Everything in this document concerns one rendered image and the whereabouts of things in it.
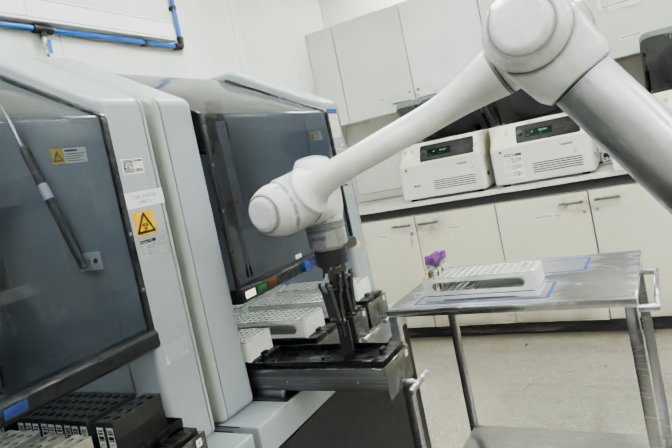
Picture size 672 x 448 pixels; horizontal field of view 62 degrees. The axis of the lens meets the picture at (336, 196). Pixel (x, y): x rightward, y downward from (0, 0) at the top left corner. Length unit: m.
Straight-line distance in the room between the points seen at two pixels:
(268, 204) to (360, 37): 3.05
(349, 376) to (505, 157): 2.38
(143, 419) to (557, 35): 0.92
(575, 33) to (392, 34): 3.09
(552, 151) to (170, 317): 2.61
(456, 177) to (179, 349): 2.57
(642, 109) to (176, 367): 0.93
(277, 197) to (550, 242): 2.55
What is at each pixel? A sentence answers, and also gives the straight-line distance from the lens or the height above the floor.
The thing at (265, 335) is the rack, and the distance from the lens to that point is 1.43.
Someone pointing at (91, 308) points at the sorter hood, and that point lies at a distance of 1.04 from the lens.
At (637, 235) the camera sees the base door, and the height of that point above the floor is 0.53.
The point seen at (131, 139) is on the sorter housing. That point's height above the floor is 1.36.
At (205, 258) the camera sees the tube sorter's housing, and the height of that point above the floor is 1.09.
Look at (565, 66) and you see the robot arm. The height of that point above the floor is 1.30.
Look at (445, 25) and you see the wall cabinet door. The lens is 3.83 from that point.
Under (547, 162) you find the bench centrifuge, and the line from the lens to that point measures 3.39.
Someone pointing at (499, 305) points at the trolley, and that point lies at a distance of 1.43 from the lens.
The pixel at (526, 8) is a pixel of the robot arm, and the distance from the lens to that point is 0.87.
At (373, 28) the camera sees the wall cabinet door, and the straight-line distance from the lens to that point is 4.00.
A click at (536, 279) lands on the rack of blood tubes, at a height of 0.86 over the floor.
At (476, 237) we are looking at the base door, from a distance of 3.52.
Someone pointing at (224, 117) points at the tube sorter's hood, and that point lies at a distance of 1.37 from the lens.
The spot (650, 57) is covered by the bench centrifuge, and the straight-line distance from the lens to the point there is 3.66.
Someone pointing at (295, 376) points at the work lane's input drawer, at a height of 0.79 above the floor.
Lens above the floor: 1.23
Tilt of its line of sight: 3 degrees down
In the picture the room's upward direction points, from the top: 12 degrees counter-clockwise
